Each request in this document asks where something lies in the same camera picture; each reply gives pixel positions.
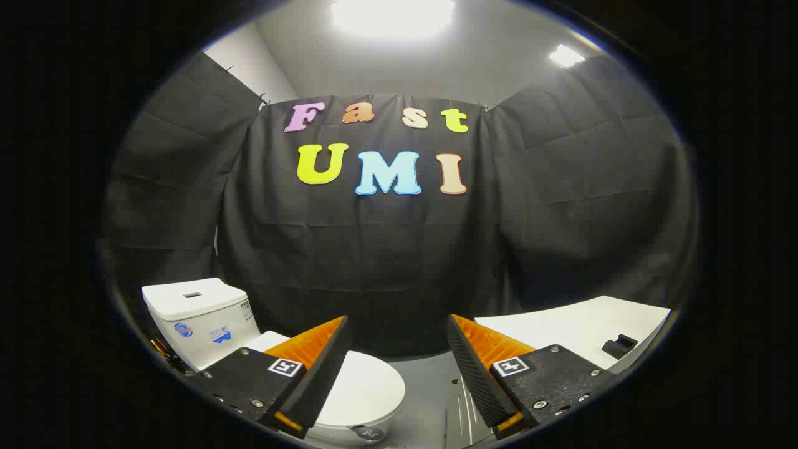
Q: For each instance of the large ceiling light panel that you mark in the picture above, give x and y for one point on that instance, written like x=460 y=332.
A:
x=393 y=15

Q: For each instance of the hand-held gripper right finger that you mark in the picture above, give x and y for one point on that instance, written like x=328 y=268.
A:
x=475 y=374

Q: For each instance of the small black bracket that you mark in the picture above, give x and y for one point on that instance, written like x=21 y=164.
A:
x=619 y=346

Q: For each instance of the black backdrop cloth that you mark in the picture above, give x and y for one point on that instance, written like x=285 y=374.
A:
x=374 y=262

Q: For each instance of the white cabinet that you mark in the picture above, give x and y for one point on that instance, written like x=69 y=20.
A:
x=561 y=327

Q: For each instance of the white toilet lid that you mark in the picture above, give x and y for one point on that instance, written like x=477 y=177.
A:
x=361 y=386

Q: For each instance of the white ceramic toilet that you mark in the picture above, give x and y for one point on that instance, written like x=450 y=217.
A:
x=193 y=312

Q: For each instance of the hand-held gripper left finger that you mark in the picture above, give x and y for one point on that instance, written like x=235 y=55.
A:
x=321 y=380

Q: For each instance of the small ceiling light panel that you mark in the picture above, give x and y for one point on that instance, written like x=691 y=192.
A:
x=566 y=56

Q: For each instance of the dark round lid lifter tab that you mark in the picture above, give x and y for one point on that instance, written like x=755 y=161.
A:
x=369 y=432

